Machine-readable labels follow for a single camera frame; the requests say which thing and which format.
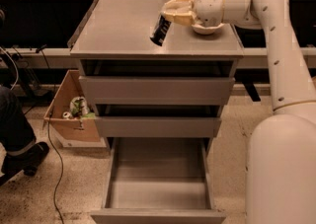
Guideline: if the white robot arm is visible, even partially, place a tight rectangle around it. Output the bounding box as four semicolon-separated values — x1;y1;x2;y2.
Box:
161;0;316;224

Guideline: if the grey middle drawer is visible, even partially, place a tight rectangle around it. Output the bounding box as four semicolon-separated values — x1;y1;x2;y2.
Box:
95;105;221;138

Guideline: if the grey drawer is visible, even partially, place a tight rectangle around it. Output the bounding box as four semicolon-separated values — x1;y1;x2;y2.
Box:
95;105;221;138
79;69;235;106
91;138;226;224

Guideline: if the grey bottom drawer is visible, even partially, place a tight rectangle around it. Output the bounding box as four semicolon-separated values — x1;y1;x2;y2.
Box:
91;138;226;224

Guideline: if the black floor cable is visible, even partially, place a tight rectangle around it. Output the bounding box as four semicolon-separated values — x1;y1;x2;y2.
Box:
35;44;65;224

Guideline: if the black shoe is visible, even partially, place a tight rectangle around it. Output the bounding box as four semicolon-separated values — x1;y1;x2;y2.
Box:
1;142;49;176

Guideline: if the small tape roll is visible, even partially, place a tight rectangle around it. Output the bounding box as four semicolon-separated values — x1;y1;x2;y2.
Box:
62;112;72;119

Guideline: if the cardboard box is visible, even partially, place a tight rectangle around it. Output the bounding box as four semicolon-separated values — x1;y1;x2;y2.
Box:
44;70;102;147

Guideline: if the grey top drawer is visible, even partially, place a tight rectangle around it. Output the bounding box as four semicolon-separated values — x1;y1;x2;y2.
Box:
79;69;235;106

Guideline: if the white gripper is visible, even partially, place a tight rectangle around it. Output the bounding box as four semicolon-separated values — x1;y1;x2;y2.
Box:
162;0;223;28

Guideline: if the white paper bowl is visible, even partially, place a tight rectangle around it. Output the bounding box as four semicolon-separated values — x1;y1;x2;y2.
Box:
192;24;223;36

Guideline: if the green white crumpled bag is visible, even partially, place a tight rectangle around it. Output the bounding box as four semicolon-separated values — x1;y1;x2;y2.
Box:
69;97;95;118

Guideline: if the person's dark trouser leg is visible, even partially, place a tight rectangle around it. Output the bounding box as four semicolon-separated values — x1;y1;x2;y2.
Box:
0;86;36;156

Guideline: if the grey drawer cabinet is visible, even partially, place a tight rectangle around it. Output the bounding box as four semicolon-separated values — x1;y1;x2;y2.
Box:
69;0;245;143

